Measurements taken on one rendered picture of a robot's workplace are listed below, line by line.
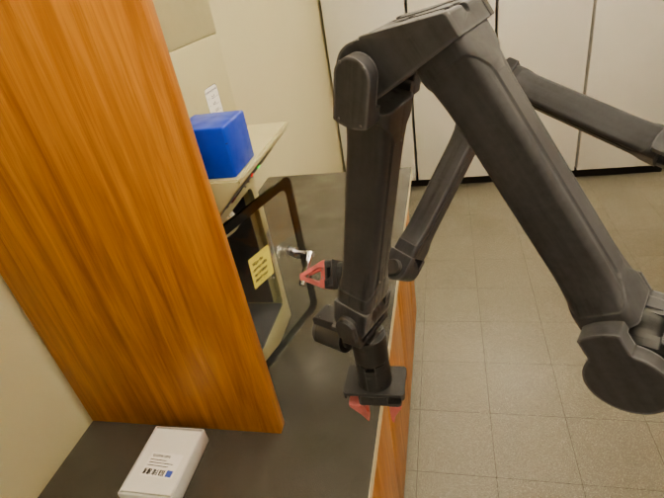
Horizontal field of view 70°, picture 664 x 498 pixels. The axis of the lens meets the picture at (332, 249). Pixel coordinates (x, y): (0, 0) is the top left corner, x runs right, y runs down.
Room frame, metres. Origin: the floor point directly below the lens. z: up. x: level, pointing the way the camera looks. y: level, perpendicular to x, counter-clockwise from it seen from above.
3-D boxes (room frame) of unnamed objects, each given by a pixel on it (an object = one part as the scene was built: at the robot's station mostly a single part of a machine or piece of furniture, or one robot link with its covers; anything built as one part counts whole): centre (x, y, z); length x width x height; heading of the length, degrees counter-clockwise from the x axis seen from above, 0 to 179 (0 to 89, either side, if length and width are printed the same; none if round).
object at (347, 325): (0.60, 0.00, 1.30); 0.11 x 0.09 x 0.12; 48
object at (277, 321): (0.94, 0.15, 1.19); 0.30 x 0.01 x 0.40; 147
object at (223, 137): (0.85, 0.17, 1.56); 0.10 x 0.10 x 0.09; 74
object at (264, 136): (0.94, 0.15, 1.46); 0.32 x 0.11 x 0.10; 164
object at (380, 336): (0.58, -0.03, 1.27); 0.07 x 0.06 x 0.07; 48
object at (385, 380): (0.58, -0.03, 1.21); 0.10 x 0.07 x 0.07; 73
